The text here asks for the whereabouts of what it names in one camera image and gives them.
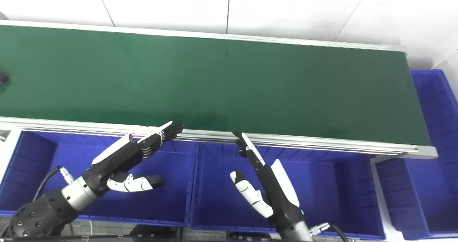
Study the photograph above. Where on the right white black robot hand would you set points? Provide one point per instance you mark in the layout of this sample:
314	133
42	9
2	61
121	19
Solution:
277	195

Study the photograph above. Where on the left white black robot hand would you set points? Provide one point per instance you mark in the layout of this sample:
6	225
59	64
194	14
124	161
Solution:
118	159

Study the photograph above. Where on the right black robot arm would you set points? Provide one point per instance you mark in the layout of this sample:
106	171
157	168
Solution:
295	233

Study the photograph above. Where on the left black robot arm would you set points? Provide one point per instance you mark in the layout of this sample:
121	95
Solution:
39	209

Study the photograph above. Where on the blue plastic bin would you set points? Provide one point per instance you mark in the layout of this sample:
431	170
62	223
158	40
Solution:
168	202
332	199
442	102
422	199

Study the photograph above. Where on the green conveyor belt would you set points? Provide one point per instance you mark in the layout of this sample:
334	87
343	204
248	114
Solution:
214	81

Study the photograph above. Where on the black robot torso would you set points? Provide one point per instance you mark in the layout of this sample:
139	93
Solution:
154	233

